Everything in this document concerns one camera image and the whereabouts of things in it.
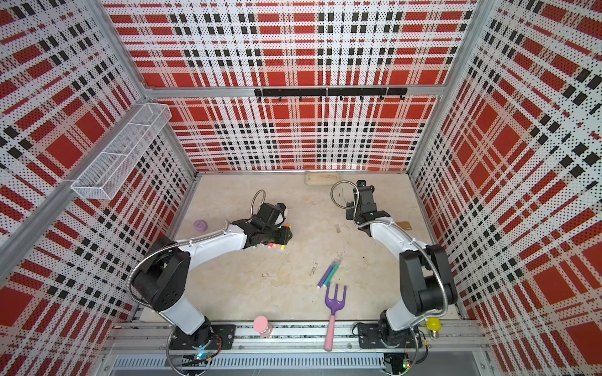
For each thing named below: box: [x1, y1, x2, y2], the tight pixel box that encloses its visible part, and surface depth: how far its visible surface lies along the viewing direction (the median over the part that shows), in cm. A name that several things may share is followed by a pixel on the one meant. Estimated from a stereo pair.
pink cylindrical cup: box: [253, 315, 273, 339], surface depth 70 cm
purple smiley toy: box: [193, 219, 208, 234], surface depth 101 cm
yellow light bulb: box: [426, 317, 442, 340], surface depth 75 cm
